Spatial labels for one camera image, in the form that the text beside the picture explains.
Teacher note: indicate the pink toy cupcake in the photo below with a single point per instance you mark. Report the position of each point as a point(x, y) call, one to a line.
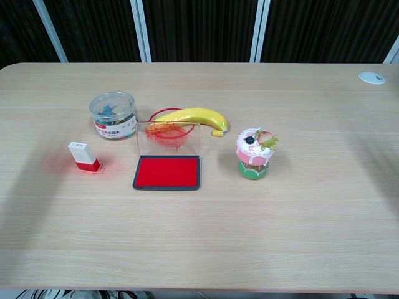
point(252, 152)

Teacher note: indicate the clear jar of binder clips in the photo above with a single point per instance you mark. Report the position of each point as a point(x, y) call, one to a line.
point(109, 124)

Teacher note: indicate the red white stamp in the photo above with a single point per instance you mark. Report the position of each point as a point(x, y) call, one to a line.
point(82, 152)

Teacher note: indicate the red ink pad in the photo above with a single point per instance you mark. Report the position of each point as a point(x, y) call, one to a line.
point(166, 172)

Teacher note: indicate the white partition post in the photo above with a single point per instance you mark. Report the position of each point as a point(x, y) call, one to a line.
point(141, 31)
point(50, 31)
point(259, 31)
point(393, 54)

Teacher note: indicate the yellow toy banana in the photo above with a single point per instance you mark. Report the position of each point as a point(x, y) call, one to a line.
point(199, 116)

